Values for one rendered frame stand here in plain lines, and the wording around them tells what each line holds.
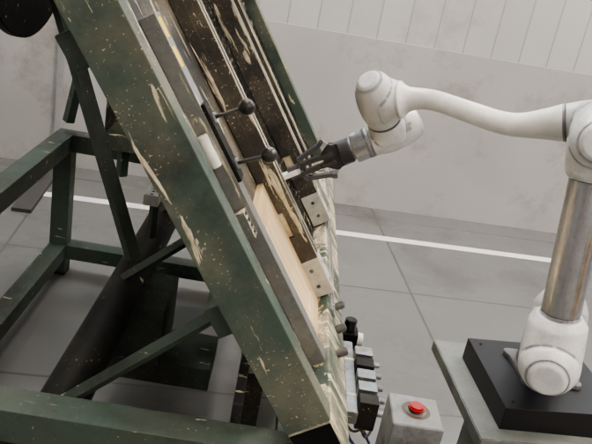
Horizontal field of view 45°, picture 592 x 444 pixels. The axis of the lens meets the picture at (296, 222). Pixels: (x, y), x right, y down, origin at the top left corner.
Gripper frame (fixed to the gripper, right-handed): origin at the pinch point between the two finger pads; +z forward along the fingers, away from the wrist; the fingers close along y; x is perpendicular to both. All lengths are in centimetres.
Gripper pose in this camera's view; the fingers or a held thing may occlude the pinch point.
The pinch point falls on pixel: (288, 173)
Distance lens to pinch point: 213.4
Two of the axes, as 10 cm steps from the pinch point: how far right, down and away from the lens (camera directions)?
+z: -9.2, 3.5, 1.9
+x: -0.4, 3.8, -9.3
